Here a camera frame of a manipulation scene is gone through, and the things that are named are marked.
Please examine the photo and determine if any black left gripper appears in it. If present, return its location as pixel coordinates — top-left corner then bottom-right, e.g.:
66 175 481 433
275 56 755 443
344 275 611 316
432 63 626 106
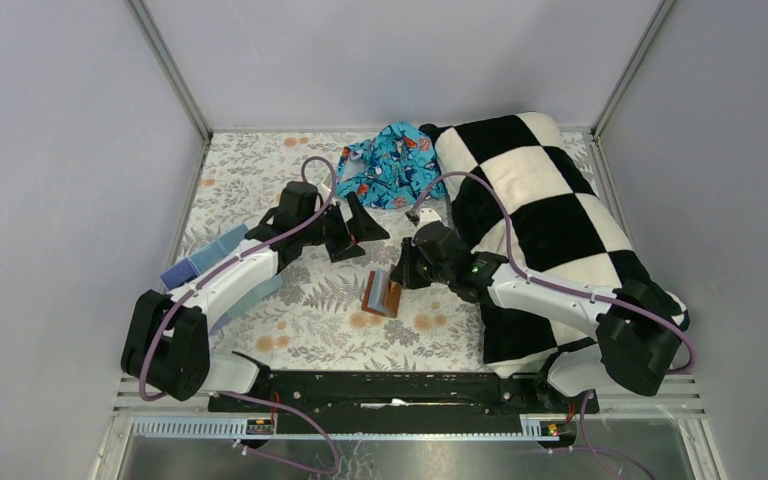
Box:
298 191 388 261

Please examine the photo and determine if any brown leather card holder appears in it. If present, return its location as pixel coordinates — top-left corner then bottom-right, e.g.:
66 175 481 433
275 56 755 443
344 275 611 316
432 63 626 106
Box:
361 269 402 318

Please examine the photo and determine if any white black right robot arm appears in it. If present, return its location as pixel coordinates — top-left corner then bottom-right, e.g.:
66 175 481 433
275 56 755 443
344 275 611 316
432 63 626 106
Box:
390 221 682 412

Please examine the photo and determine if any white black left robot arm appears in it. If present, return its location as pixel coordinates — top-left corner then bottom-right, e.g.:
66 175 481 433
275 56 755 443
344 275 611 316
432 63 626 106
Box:
120 181 389 411

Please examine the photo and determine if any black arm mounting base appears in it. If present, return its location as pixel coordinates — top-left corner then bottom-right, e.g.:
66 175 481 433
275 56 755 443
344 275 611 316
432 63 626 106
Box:
208 370 599 437

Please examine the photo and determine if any blue patterned cloth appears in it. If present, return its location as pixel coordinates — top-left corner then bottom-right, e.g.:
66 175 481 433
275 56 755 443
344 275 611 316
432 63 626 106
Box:
336 122 447 209

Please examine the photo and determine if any black white checkered pillow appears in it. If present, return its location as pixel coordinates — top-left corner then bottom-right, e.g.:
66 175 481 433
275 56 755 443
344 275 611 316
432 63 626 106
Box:
418 111 692 380

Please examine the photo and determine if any blue plastic organizer box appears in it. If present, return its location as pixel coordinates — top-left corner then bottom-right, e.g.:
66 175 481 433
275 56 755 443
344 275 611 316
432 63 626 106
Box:
160 224 284 336

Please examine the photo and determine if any aluminium frame rail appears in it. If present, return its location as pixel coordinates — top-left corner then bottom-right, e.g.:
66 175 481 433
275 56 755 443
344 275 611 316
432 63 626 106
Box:
114 370 704 443

